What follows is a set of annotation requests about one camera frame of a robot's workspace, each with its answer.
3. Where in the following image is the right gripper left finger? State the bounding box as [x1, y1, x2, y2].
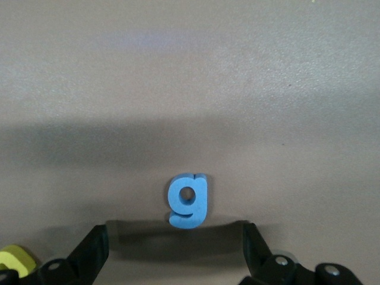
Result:
[0, 224, 110, 285]

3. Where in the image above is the blue foam small g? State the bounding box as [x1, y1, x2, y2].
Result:
[167, 173, 208, 230]

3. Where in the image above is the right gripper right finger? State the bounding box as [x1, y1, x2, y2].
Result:
[239, 222, 363, 285]

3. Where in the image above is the yellow foam small n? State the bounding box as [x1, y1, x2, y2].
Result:
[0, 244, 38, 278]

